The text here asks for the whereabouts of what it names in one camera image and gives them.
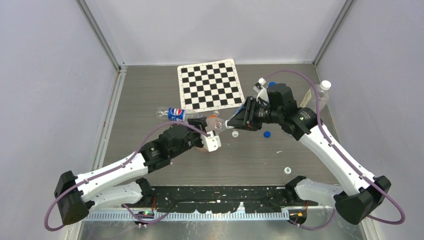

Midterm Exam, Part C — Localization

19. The crushed Pepsi bottle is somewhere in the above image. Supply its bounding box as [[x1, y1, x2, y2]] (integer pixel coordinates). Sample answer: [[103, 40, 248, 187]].
[[155, 107, 203, 122]]

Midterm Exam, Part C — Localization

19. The tall bottle white cap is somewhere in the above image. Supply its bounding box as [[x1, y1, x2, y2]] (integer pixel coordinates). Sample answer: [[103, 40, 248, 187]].
[[299, 80, 332, 112]]

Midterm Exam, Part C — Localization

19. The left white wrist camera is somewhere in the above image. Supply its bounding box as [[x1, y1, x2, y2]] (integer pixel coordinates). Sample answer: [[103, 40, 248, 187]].
[[201, 131, 222, 152]]

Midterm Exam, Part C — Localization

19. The purple cable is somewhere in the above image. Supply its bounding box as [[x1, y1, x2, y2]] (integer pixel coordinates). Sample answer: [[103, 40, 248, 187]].
[[263, 69, 406, 231], [43, 121, 213, 232]]

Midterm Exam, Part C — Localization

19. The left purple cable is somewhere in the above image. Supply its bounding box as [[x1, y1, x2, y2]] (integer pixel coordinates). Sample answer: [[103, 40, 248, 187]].
[[43, 121, 213, 232]]

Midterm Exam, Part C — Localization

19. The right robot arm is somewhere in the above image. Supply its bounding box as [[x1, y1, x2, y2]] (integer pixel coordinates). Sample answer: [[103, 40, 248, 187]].
[[225, 83, 391, 225]]

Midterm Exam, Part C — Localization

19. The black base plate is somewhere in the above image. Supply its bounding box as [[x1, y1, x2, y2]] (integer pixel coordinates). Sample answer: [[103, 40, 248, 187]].
[[133, 185, 318, 214]]

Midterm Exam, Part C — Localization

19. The orange drink bottle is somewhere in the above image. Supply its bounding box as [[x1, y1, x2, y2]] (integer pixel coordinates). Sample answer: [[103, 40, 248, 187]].
[[196, 110, 220, 153]]

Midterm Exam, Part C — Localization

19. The checkerboard mat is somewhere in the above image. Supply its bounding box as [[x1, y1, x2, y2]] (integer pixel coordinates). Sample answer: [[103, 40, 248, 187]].
[[177, 58, 245, 113]]

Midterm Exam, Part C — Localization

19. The white cap near bottle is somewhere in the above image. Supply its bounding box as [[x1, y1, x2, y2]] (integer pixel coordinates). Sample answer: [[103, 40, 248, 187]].
[[232, 130, 239, 138]]

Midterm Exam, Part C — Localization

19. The white green bottle cap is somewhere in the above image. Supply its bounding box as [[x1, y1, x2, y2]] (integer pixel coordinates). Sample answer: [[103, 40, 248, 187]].
[[283, 167, 292, 175]]

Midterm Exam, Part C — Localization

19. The blue label Pepsi bottle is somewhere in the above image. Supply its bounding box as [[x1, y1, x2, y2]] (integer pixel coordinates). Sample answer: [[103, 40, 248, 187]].
[[232, 101, 247, 117]]

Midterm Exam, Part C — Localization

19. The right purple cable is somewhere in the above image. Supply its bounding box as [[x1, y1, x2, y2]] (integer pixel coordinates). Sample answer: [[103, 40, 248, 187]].
[[263, 69, 406, 231]]

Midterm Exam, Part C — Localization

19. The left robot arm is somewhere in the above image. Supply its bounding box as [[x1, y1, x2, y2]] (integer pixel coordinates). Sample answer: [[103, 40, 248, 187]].
[[44, 117, 221, 227]]

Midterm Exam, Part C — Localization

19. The white blue bottle cap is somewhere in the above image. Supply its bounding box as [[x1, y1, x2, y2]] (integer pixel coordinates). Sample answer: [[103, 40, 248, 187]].
[[225, 120, 233, 129]]

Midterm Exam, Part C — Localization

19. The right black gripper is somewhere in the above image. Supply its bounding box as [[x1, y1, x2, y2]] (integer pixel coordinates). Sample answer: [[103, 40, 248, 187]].
[[227, 96, 282, 132]]

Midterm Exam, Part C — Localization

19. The clear plastic bottle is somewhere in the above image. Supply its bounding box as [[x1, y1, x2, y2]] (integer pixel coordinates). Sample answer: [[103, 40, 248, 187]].
[[205, 117, 228, 136]]

